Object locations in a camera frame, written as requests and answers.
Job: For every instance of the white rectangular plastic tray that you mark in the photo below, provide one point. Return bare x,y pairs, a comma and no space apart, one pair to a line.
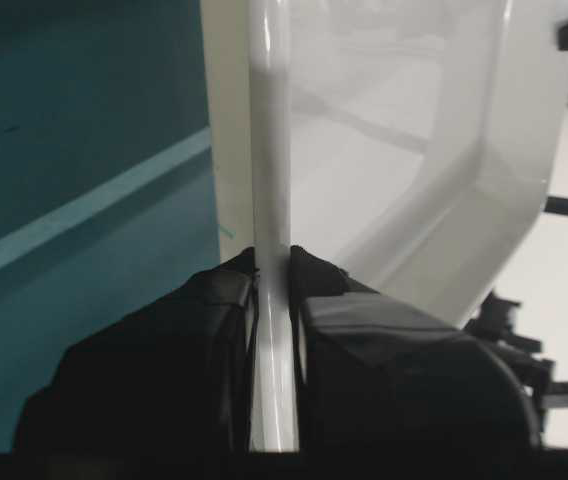
411,143

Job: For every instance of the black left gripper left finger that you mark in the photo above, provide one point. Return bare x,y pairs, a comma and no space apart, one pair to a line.
172,376

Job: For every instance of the light blue tape strip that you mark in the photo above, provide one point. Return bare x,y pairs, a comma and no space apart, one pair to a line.
55,223

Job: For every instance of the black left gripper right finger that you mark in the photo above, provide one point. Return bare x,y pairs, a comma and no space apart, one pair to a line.
379,372

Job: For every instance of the teal felt table cloth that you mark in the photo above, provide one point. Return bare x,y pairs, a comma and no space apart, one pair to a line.
88,89

